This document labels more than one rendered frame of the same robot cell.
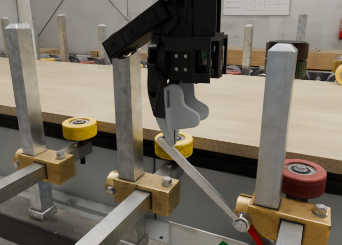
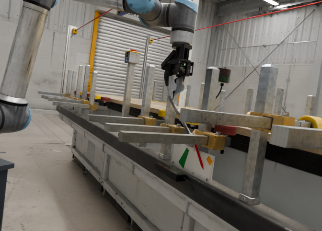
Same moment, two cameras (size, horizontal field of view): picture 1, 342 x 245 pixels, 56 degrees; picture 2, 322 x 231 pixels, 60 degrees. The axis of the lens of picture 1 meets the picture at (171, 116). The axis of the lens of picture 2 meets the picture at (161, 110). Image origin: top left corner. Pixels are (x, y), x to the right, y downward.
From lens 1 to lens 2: 0.80 m
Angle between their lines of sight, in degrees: 37
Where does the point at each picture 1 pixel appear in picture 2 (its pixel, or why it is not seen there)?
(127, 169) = (166, 119)
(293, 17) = not seen: outside the picture
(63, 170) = (150, 122)
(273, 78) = (207, 78)
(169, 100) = (171, 81)
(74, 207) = not seen: hidden behind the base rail
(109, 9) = not seen: hidden behind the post
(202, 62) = (180, 68)
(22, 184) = (133, 121)
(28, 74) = (149, 83)
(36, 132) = (146, 107)
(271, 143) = (204, 103)
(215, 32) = (182, 58)
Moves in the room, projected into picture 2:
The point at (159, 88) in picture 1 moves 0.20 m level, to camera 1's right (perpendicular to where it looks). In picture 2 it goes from (166, 75) to (214, 79)
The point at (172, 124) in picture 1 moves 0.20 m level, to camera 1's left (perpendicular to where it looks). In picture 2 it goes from (170, 89) to (132, 85)
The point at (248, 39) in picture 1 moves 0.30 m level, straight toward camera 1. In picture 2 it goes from (309, 105) to (289, 101)
